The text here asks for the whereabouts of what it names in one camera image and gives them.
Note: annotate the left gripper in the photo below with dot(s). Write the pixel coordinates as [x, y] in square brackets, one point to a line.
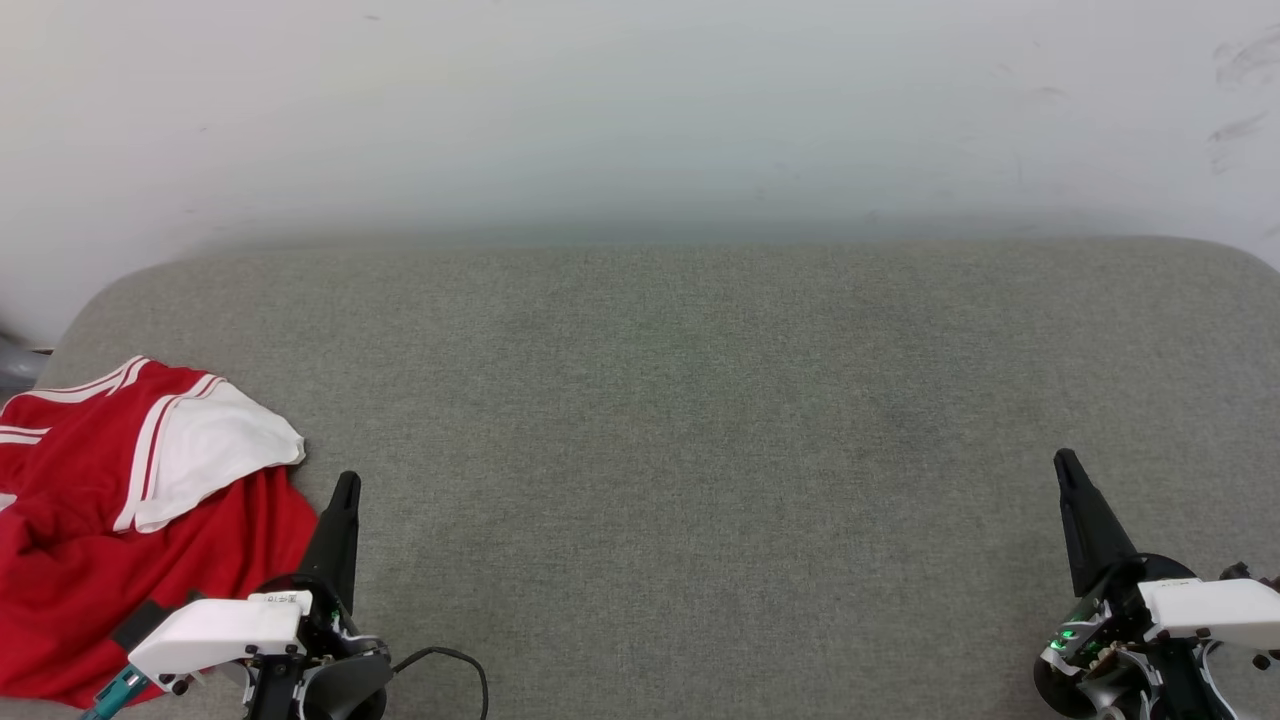
[330, 685]

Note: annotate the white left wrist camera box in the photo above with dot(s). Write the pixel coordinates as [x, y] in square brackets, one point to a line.
[220, 630]

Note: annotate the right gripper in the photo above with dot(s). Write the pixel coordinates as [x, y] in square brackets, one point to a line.
[1110, 660]

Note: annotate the grey fabric sofa seat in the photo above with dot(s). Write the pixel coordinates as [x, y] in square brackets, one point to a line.
[700, 450]

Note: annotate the red and white shirt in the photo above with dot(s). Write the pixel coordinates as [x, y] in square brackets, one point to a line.
[60, 560]

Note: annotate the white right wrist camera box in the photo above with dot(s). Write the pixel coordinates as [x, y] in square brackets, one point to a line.
[1220, 608]

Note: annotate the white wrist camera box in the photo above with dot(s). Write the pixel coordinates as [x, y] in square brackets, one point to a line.
[220, 630]
[1220, 608]

